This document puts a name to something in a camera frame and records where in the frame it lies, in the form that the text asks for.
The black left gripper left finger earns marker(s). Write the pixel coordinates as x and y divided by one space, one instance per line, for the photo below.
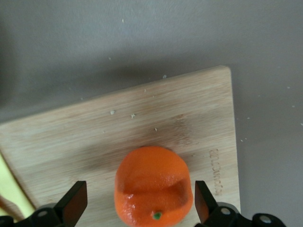
71 201

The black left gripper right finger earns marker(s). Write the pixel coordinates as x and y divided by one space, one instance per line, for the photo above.
206 203

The orange mandarin fruit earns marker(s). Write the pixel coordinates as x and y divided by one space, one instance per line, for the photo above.
151 184

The wooden cutting board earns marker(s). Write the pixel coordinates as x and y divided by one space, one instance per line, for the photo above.
71 142

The yellow plastic knife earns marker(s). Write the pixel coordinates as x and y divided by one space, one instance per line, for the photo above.
9 184

